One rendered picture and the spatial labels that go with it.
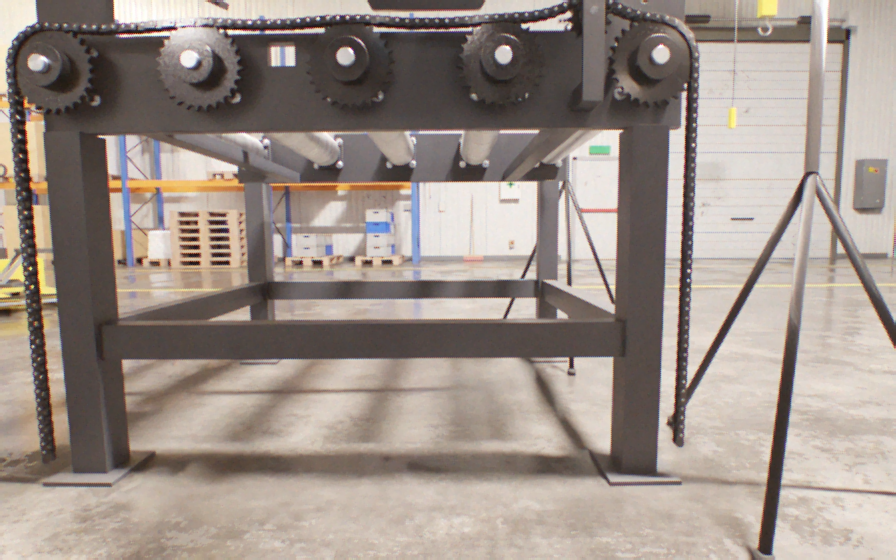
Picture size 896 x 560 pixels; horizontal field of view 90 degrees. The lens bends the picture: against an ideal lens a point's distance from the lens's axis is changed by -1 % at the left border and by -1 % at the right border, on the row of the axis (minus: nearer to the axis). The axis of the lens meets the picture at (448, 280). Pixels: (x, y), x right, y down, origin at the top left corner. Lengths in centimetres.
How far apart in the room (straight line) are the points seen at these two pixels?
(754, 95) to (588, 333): 1132
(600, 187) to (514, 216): 191
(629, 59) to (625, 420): 73
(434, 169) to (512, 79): 101
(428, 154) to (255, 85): 99
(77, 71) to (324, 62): 49
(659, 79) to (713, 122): 1062
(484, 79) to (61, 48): 83
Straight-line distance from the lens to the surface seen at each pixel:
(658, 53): 103
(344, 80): 97
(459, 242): 1000
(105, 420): 128
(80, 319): 124
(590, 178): 1045
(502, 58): 95
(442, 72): 103
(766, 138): 1218
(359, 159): 197
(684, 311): 105
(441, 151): 194
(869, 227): 1360
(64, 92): 123
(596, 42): 101
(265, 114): 107
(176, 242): 950
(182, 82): 110
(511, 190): 997
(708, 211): 1140
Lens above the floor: 52
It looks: 5 degrees down
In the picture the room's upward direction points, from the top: straight up
